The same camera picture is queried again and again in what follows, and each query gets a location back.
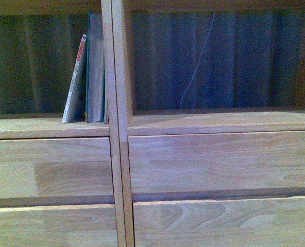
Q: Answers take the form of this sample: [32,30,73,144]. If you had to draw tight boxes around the right wooden shelf unit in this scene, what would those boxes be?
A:
[111,1,305,246]

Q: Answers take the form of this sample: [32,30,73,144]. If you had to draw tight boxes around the wooden shelf unit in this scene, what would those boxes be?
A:
[0,1,126,246]
[111,1,305,246]

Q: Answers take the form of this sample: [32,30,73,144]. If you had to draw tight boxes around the left wooden shelf unit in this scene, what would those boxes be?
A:
[0,1,126,246]

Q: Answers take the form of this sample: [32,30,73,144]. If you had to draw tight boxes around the upper right wooden drawer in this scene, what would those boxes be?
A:
[128,131,305,194]

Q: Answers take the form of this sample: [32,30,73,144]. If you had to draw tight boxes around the wooden drawer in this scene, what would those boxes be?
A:
[0,137,113,199]
[128,131,305,194]
[133,196,305,246]
[0,204,118,246]

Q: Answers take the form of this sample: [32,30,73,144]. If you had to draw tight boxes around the green cover book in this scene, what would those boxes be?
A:
[86,11,105,122]

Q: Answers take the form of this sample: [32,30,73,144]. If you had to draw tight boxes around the white red spine book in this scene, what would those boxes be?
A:
[62,34,87,124]

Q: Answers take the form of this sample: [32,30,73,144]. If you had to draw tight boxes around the dark grey curtain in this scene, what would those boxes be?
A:
[0,9,305,114]

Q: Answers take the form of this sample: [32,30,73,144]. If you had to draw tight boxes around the upper left wooden drawer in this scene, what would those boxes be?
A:
[0,137,113,199]

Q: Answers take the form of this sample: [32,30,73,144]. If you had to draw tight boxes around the lower left wooden drawer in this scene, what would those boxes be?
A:
[0,204,118,246]

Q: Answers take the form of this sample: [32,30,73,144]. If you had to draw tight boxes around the lower right wooden drawer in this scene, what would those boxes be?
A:
[133,196,305,246]

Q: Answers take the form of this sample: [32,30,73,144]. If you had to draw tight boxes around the thin white cable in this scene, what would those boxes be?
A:
[180,10,216,109]

